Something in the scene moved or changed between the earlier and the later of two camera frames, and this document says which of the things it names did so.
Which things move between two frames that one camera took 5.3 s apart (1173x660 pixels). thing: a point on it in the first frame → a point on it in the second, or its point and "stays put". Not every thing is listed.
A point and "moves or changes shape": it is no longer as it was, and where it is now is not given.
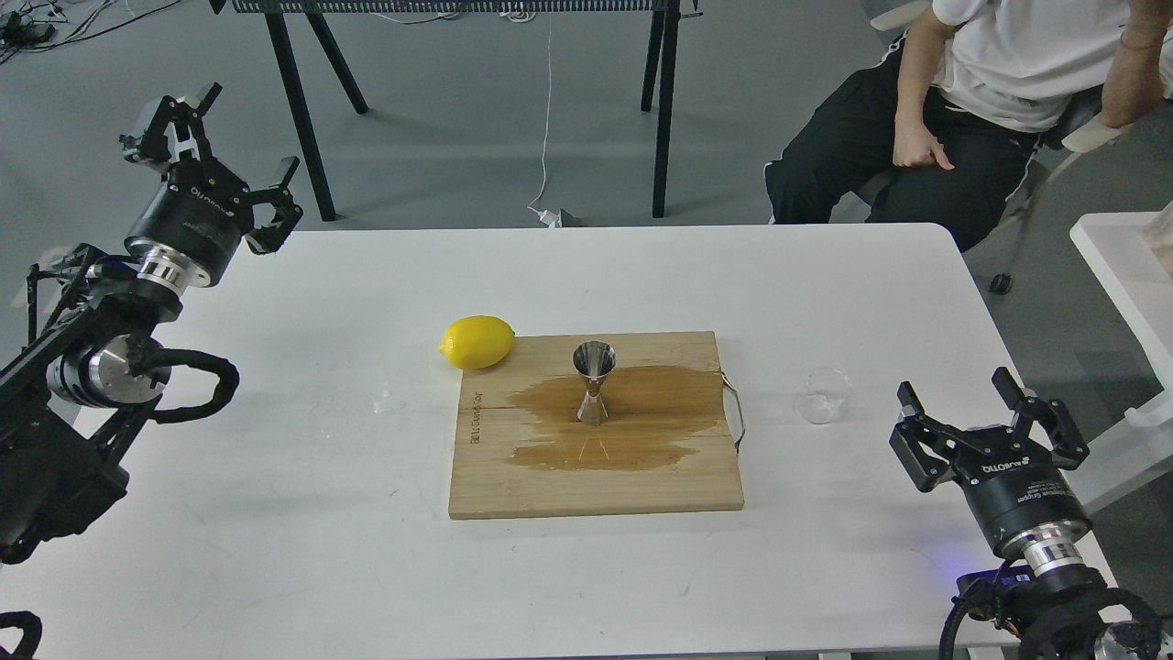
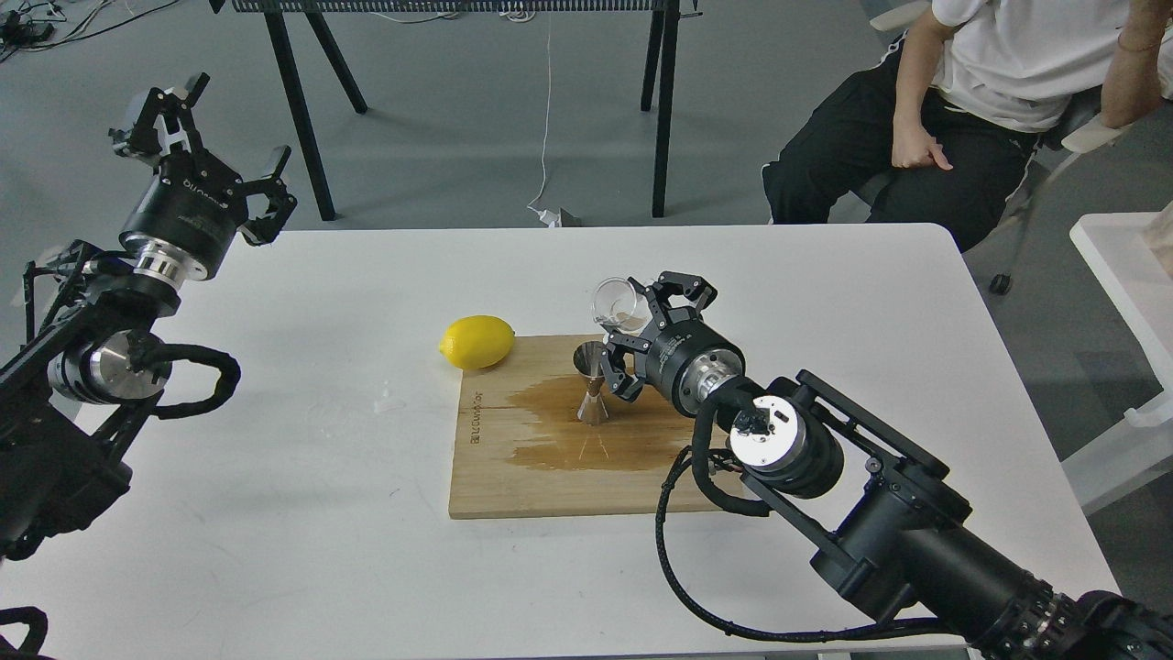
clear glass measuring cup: [824, 390] moves or changes shape
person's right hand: [913, 143] stays put
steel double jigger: [594, 359] stays put
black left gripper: [193, 220] stays put
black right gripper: [1025, 504] → [686, 358]
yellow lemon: [476, 342] stays put
